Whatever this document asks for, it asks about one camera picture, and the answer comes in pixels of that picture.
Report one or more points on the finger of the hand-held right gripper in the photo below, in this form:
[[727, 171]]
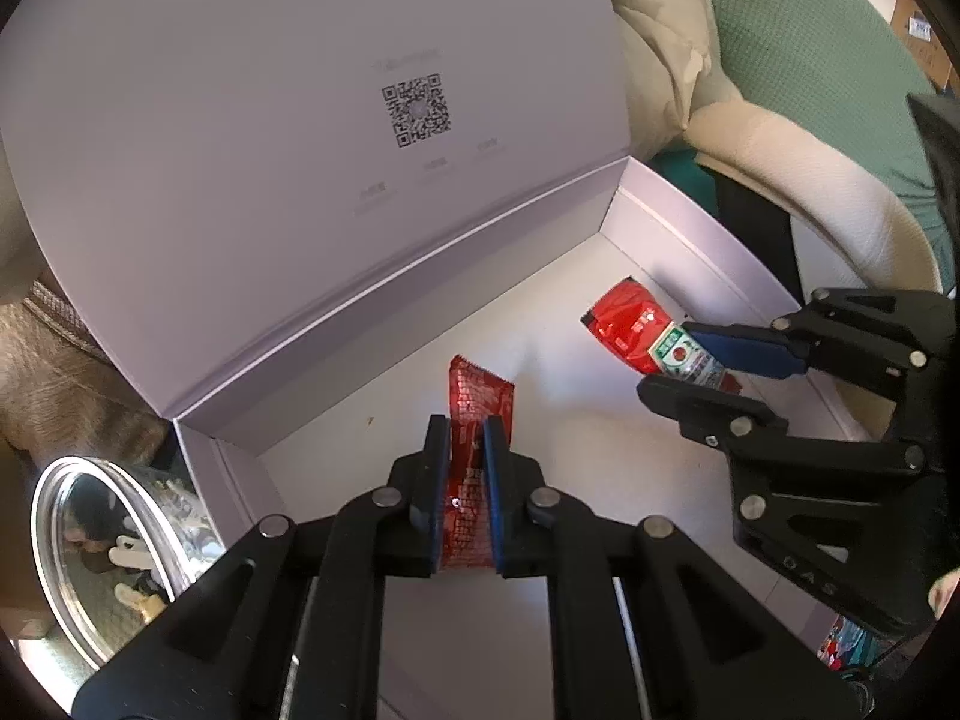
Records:
[[690, 401], [750, 351]]

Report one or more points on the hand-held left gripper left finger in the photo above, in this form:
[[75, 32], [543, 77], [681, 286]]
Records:
[[442, 487]]

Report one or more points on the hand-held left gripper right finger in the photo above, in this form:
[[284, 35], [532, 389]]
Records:
[[495, 487]]

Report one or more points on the red brick-pattern snack packet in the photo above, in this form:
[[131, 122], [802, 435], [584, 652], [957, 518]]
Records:
[[472, 397]]

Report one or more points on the small red green-label sauce packet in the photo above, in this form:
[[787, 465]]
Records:
[[637, 322]]

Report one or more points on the lavender lidded cardboard box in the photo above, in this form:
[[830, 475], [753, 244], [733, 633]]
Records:
[[300, 165]]

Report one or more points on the person's right hand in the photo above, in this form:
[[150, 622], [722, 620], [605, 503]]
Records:
[[947, 594]]

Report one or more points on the teal printed bag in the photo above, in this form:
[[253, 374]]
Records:
[[855, 641]]

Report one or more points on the cream waffle blanket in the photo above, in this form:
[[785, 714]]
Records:
[[817, 180]]

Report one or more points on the dark grey object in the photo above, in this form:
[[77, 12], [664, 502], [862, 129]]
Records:
[[937, 142]]

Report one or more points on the green knit cushion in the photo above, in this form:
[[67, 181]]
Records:
[[810, 45]]

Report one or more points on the clear plastic jar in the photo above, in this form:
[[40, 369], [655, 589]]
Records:
[[90, 540]]

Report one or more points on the labelled brown cardboard box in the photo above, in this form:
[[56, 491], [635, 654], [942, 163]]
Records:
[[926, 30]]

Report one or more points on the brown fabric bag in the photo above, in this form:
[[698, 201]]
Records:
[[60, 382]]

